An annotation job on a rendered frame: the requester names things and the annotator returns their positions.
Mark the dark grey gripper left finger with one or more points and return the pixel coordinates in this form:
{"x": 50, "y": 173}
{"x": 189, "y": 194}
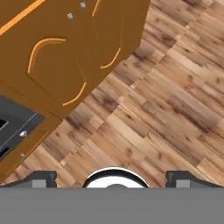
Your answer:
{"x": 46, "y": 178}

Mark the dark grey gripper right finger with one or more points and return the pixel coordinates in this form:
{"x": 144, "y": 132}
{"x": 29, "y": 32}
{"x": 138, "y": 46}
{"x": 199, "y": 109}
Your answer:
{"x": 175, "y": 177}

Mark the small silver drawer knob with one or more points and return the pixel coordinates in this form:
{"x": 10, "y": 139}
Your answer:
{"x": 22, "y": 154}

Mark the brown drawer front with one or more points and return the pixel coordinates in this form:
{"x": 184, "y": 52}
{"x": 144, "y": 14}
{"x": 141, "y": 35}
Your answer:
{"x": 35, "y": 145}

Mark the silver appliance knob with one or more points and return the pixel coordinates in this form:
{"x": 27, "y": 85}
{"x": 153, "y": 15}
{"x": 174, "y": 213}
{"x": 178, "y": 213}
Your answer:
{"x": 23, "y": 134}

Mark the white and black round thing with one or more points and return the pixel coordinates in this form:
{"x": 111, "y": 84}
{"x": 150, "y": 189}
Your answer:
{"x": 99, "y": 181}

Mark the dark grey appliance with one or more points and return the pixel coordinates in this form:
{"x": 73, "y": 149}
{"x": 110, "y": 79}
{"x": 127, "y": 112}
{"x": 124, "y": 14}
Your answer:
{"x": 14, "y": 122}

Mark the wide brown cupboard door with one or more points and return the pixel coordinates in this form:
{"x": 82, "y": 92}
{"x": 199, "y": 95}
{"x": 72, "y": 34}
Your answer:
{"x": 55, "y": 70}

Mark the narrow brown cupboard door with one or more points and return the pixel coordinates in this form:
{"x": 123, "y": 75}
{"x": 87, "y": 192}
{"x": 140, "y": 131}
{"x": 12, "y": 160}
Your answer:
{"x": 105, "y": 35}

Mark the small silver cupboard knob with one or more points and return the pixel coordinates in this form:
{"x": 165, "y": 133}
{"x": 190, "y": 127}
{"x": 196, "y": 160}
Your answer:
{"x": 70, "y": 16}
{"x": 83, "y": 5}

